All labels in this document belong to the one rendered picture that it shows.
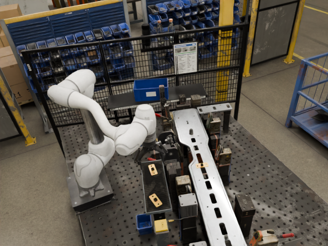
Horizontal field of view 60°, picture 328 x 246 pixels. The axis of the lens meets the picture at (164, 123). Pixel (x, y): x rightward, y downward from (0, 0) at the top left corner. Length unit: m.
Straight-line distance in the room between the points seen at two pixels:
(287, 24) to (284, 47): 0.41
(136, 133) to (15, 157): 2.87
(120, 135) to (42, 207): 2.12
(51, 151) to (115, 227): 2.05
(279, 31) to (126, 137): 4.14
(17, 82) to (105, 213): 3.02
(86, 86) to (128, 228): 0.99
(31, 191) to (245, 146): 2.35
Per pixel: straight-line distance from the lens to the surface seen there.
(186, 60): 2.61
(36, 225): 3.23
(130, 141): 1.31
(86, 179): 2.07
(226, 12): 2.59
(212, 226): 1.69
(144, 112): 1.39
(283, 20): 5.10
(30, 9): 8.40
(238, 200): 1.76
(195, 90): 2.63
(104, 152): 2.11
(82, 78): 1.80
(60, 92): 1.71
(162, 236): 1.53
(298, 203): 2.26
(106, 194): 2.15
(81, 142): 2.77
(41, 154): 3.94
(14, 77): 4.68
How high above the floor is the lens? 2.44
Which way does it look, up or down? 39 degrees down
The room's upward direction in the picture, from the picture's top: 5 degrees counter-clockwise
